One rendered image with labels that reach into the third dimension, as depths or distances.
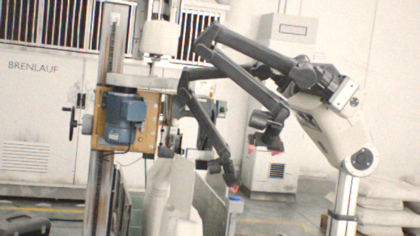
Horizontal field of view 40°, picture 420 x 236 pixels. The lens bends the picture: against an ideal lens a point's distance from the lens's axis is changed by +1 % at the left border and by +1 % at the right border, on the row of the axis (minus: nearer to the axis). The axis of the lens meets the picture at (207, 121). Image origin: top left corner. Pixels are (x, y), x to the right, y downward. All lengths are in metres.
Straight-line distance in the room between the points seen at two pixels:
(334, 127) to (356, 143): 0.15
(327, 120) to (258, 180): 4.53
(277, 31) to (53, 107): 2.65
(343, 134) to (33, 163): 3.91
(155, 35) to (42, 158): 3.20
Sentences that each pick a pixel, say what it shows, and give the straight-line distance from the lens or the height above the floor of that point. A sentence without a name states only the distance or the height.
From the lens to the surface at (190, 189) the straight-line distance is 2.49.
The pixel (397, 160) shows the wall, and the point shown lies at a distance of 8.11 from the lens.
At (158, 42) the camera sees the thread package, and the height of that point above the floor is 1.58.
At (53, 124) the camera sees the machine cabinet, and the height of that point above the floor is 0.77.
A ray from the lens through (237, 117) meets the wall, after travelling 7.19.
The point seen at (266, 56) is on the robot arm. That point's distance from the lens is 2.06.
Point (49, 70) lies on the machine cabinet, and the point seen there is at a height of 1.27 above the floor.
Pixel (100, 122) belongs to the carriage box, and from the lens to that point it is 2.92.
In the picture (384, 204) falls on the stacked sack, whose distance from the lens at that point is 5.48.
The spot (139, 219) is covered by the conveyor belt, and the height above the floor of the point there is 0.38.
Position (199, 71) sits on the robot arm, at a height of 1.47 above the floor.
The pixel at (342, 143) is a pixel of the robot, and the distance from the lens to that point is 2.34.
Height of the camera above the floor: 1.52
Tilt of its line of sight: 6 degrees down
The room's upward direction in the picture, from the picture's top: 7 degrees clockwise
